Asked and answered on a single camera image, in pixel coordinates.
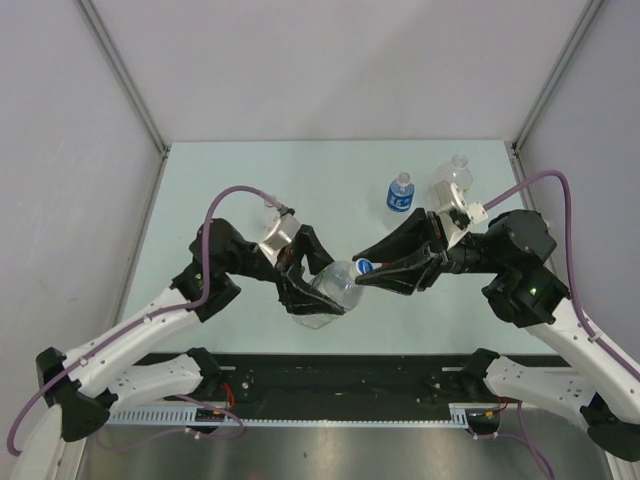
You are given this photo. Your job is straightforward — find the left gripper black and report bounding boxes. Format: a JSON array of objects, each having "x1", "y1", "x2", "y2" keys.
[{"x1": 225, "y1": 224, "x2": 351, "y2": 314}]

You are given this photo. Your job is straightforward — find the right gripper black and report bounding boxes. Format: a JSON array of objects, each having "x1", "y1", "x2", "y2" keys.
[{"x1": 348, "y1": 208, "x2": 503, "y2": 296}]

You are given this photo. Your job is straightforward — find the green label clear bottle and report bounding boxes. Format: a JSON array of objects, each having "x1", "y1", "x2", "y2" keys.
[{"x1": 293, "y1": 261, "x2": 364, "y2": 330}]

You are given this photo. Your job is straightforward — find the blue white bottle cap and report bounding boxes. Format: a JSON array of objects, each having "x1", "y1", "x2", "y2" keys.
[{"x1": 353, "y1": 258, "x2": 375, "y2": 276}]

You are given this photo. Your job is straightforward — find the blue label Pocari bottle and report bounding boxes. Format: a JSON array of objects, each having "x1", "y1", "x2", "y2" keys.
[{"x1": 383, "y1": 172, "x2": 415, "y2": 230}]

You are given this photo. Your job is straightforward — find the red cap water bottle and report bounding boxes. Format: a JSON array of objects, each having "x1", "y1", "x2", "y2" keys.
[{"x1": 263, "y1": 196, "x2": 280, "y2": 237}]

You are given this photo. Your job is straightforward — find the square clear juice bottle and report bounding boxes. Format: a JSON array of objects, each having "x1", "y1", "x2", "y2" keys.
[{"x1": 432, "y1": 154, "x2": 473, "y2": 195}]

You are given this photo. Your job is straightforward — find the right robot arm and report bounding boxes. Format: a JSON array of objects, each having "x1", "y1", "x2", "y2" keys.
[{"x1": 357, "y1": 208, "x2": 639, "y2": 462}]

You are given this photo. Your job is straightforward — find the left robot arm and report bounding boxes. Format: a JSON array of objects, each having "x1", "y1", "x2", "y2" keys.
[{"x1": 7, "y1": 214, "x2": 345, "y2": 479}]

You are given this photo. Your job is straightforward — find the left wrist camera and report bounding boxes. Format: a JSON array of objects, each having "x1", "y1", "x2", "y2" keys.
[{"x1": 258, "y1": 213, "x2": 301, "y2": 266}]

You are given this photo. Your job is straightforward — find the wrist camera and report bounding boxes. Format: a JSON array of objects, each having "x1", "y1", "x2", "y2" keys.
[
  {"x1": 434, "y1": 180, "x2": 488, "y2": 250},
  {"x1": 258, "y1": 213, "x2": 301, "y2": 266}
]

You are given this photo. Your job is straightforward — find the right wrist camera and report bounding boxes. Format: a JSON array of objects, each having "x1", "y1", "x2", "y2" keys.
[{"x1": 434, "y1": 180, "x2": 488, "y2": 250}]

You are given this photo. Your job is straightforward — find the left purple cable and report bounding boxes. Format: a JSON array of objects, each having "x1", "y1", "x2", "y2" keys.
[{"x1": 8, "y1": 185, "x2": 294, "y2": 455}]

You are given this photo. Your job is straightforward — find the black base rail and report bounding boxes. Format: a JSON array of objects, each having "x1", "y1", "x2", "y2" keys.
[{"x1": 134, "y1": 352, "x2": 551, "y2": 421}]

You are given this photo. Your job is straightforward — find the white cable duct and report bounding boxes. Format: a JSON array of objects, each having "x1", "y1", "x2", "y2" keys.
[{"x1": 107, "y1": 405, "x2": 501, "y2": 429}]

